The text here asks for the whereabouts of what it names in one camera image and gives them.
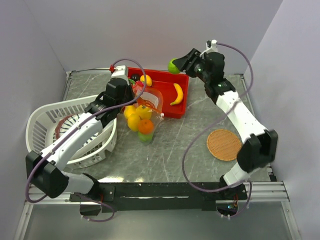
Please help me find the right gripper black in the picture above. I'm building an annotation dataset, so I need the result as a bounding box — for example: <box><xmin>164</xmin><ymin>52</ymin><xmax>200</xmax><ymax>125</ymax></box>
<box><xmin>172</xmin><ymin>49</ymin><xmax>210</xmax><ymax>85</ymax></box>

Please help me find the green yellow guava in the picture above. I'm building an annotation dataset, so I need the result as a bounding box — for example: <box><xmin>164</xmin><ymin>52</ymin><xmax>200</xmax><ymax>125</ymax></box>
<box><xmin>167</xmin><ymin>58</ymin><xmax>181</xmax><ymax>75</ymax></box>

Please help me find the yellow fruit front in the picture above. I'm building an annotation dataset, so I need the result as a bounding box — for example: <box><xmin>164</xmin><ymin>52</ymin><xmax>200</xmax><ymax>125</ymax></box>
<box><xmin>123</xmin><ymin>105</ymin><xmax>136</xmax><ymax>119</ymax></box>

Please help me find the yellow pear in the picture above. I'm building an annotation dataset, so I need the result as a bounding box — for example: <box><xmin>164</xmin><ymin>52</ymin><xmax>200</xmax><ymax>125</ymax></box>
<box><xmin>127</xmin><ymin>113</ymin><xmax>141</xmax><ymax>132</ymax></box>

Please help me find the yellow orange fruit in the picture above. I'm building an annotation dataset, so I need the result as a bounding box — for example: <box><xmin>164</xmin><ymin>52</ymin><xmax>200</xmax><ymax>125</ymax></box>
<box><xmin>135</xmin><ymin>105</ymin><xmax>153</xmax><ymax>120</ymax></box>

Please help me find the yellow banana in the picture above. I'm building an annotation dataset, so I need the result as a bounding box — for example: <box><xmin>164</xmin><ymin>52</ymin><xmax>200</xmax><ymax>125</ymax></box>
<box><xmin>170</xmin><ymin>83</ymin><xmax>184</xmax><ymax>106</ymax></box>

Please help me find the clear zip bag orange zipper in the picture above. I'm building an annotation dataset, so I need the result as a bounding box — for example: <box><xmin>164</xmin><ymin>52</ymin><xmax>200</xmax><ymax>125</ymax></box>
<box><xmin>123</xmin><ymin>84</ymin><xmax>164</xmax><ymax>145</ymax></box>

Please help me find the orange tangerine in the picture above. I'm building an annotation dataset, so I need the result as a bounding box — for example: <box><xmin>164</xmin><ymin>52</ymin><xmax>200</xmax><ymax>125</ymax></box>
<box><xmin>138</xmin><ymin>119</ymin><xmax>155</xmax><ymax>135</ymax></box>

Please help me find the green lime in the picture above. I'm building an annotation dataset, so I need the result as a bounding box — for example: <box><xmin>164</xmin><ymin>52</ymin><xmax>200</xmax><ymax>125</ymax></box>
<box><xmin>137</xmin><ymin>132</ymin><xmax>153</xmax><ymax>143</ymax></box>

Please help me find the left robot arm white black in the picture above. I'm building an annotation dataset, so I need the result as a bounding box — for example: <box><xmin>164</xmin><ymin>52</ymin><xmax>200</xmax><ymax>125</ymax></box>
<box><xmin>25</xmin><ymin>77</ymin><xmax>135</xmax><ymax>202</ymax></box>

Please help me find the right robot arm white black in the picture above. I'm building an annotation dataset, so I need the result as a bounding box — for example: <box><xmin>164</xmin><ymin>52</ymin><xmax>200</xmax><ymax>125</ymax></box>
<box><xmin>172</xmin><ymin>48</ymin><xmax>278</xmax><ymax>199</ymax></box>

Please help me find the pink dragon fruit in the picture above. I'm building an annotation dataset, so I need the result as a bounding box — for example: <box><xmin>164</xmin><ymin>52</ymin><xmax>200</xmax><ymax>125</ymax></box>
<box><xmin>132</xmin><ymin>81</ymin><xmax>144</xmax><ymax>95</ymax></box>

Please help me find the dark purple mangosteen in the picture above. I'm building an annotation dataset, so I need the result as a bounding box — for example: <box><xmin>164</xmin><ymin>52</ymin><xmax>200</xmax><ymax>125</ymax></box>
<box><xmin>130</xmin><ymin>74</ymin><xmax>141</xmax><ymax>82</ymax></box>

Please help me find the red plastic tray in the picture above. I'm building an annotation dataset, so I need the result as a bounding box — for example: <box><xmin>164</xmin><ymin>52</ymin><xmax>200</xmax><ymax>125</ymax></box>
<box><xmin>135</xmin><ymin>69</ymin><xmax>189</xmax><ymax>119</ymax></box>

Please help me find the yellow lemon back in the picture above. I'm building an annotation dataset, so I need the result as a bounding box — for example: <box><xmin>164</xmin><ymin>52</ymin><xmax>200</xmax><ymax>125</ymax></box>
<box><xmin>139</xmin><ymin>74</ymin><xmax>153</xmax><ymax>87</ymax></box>

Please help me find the white blue striped plate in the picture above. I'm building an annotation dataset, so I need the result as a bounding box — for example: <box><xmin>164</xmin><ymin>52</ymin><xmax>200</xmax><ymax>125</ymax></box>
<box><xmin>60</xmin><ymin>114</ymin><xmax>80</xmax><ymax>137</ymax></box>

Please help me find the dark red plate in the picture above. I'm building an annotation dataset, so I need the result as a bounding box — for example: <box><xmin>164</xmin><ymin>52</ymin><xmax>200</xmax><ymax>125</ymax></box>
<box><xmin>54</xmin><ymin>118</ymin><xmax>66</xmax><ymax>140</ymax></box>

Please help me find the white plastic basket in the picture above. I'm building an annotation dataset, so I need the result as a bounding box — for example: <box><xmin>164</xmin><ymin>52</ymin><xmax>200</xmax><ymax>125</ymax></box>
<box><xmin>25</xmin><ymin>95</ymin><xmax>117</xmax><ymax>169</ymax></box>

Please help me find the round woven bamboo coaster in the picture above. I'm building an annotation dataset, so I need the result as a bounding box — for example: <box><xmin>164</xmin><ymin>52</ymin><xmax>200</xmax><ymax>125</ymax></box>
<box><xmin>206</xmin><ymin>129</ymin><xmax>243</xmax><ymax>162</ymax></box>

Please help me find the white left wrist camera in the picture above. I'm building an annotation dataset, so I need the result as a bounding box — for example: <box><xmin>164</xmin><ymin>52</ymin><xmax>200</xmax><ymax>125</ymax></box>
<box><xmin>111</xmin><ymin>65</ymin><xmax>129</xmax><ymax>82</ymax></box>

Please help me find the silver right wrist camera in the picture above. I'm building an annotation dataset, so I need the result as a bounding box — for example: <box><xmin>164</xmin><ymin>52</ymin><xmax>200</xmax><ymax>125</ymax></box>
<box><xmin>205</xmin><ymin>39</ymin><xmax>218</xmax><ymax>54</ymax></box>

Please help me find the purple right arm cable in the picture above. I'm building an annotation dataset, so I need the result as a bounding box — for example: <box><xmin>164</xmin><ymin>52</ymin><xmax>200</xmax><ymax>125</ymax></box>
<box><xmin>181</xmin><ymin>42</ymin><xmax>254</xmax><ymax>219</ymax></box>

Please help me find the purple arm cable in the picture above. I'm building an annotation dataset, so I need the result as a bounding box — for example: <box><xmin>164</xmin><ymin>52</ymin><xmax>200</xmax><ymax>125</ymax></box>
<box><xmin>181</xmin><ymin>42</ymin><xmax>254</xmax><ymax>219</ymax></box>
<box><xmin>24</xmin><ymin>58</ymin><xmax>147</xmax><ymax>223</ymax></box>

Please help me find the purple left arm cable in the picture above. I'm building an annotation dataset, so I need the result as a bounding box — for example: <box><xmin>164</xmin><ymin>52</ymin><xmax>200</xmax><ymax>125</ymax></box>
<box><xmin>24</xmin><ymin>58</ymin><xmax>147</xmax><ymax>223</ymax></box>

